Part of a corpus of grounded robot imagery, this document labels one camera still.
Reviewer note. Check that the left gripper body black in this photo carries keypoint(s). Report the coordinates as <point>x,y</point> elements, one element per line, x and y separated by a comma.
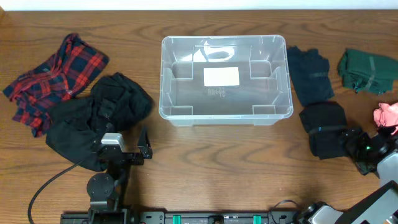
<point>125,156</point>

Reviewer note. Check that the white label in bin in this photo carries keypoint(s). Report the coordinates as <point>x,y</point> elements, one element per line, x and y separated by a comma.
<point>226,76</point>

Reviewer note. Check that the clear plastic storage bin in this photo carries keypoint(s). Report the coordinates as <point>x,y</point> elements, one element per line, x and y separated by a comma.
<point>264,94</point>

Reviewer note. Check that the pink cloth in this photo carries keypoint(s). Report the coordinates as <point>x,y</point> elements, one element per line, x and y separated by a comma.
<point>386,117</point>

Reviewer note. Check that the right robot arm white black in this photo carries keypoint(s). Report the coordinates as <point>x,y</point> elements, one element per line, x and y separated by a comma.
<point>378,207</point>

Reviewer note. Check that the black crumpled garment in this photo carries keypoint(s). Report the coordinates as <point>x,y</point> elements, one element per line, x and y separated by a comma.
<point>116,103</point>

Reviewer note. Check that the red navy plaid shirt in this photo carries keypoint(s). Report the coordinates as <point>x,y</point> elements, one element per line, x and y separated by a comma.
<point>63,76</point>

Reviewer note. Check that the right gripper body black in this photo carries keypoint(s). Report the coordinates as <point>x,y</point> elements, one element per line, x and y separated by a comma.
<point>360,149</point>

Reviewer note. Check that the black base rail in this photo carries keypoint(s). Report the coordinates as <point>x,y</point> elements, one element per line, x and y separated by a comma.
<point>125,216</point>

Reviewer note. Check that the dark green cloth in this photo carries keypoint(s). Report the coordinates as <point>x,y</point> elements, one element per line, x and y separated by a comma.
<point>362,71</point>

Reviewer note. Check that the black cloth bundle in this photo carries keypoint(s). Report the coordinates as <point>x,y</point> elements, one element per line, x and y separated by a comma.
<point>324,123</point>

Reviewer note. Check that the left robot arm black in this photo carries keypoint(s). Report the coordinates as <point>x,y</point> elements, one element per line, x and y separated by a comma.
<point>106,189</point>

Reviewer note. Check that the dark navy cloth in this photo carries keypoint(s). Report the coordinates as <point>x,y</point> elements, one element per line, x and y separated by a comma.
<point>309,73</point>

